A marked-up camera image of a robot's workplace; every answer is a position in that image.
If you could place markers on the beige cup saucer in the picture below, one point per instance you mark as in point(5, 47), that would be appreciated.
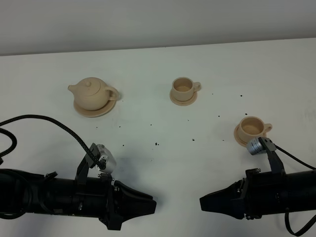
point(183, 103)
point(239, 139)

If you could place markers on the near beige teacup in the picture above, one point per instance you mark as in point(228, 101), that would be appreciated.
point(252, 127)

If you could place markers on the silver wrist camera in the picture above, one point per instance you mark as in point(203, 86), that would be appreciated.
point(260, 145)
point(107, 159)

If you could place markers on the far beige teacup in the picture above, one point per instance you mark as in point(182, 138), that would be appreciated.
point(183, 88)

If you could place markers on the beige teapot saucer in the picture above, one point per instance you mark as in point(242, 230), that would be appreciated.
point(97, 113)

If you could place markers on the beige ceramic teapot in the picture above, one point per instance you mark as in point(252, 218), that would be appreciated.
point(93, 93)

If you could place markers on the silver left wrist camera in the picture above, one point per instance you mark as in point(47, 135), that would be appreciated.
point(107, 159)

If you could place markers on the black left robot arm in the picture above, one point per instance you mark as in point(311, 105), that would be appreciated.
point(23, 192)

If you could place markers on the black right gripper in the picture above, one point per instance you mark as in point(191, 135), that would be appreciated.
point(265, 195)

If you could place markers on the beige teacup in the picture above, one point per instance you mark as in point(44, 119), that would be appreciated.
point(183, 88)
point(252, 127)

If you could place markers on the far beige cup saucer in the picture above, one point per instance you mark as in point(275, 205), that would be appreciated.
point(183, 103)

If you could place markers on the near beige cup saucer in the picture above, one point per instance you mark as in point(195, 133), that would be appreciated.
point(239, 139)

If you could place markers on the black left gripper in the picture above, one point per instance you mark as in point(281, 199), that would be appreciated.
point(95, 199)

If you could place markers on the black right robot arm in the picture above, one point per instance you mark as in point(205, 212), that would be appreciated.
point(300, 192)

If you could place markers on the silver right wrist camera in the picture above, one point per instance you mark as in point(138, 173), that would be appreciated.
point(260, 145)

